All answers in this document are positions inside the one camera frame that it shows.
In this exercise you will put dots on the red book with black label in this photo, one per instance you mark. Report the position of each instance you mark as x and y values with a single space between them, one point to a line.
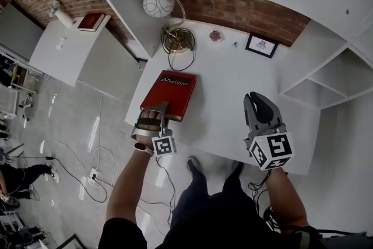
170 93

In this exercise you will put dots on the plain red book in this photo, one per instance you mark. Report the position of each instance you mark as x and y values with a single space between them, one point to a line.
91 21

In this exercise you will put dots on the smartwatch with white band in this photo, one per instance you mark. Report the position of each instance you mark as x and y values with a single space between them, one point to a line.
142 147

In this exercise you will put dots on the white power strip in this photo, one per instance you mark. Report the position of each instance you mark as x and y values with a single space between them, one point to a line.
94 176

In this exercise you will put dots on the person's left forearm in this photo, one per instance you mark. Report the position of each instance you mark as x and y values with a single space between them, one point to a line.
128 183

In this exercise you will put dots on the person's dark trousers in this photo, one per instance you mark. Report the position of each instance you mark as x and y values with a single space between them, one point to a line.
221 213

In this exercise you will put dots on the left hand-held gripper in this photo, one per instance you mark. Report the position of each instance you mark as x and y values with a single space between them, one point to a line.
164 147

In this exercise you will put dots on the pink ornament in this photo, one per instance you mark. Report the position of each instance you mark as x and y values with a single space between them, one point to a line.
216 36

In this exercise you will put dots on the black picture frame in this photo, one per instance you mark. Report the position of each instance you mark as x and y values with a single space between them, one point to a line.
261 45

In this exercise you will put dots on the person's left hand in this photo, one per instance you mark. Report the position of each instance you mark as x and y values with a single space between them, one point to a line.
150 116

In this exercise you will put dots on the gold lamp with globe shade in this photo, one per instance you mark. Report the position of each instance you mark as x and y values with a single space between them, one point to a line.
158 3

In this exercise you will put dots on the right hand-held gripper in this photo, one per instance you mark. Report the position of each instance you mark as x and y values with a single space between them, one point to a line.
272 148

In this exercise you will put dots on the person's black shirt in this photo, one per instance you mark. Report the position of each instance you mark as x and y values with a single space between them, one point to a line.
122 234

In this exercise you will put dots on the white shelf unit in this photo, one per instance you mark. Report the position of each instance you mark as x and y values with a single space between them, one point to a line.
329 78

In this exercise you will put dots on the small white object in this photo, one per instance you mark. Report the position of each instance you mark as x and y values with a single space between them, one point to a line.
61 43

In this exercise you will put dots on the person's right forearm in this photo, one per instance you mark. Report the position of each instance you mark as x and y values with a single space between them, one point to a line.
284 198

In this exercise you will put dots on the person's right dark shoe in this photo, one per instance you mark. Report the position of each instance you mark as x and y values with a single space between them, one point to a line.
238 168

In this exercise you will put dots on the white vase with flowers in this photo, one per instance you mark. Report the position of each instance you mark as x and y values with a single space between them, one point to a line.
62 16

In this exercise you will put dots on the white low cabinet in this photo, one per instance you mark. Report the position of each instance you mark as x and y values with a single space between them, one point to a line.
75 58

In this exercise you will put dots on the white chair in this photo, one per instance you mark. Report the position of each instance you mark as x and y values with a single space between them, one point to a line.
8 100

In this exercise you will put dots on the grey cabinet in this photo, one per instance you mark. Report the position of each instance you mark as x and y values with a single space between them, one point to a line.
17 32

